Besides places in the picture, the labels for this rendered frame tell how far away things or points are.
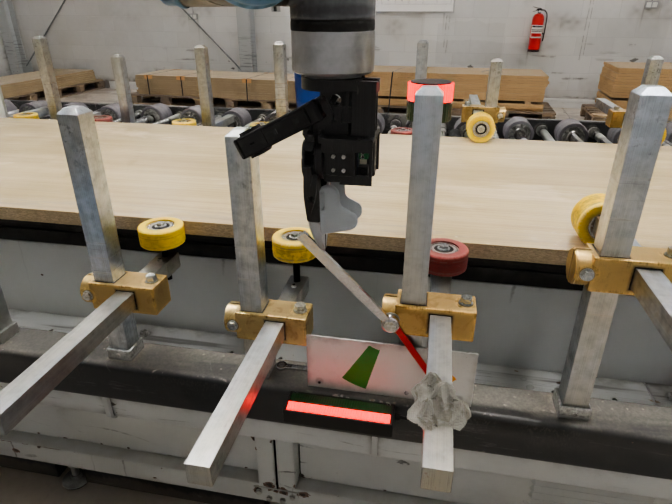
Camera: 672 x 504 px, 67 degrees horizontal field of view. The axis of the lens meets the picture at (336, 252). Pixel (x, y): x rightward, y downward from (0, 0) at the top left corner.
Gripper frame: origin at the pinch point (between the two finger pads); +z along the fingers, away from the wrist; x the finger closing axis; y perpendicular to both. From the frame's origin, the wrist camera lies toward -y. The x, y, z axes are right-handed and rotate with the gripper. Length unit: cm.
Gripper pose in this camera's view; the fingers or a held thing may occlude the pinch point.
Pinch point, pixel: (317, 238)
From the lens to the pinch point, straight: 65.6
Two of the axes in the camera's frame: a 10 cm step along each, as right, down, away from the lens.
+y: 9.8, 0.8, -1.7
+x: 1.9, -4.3, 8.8
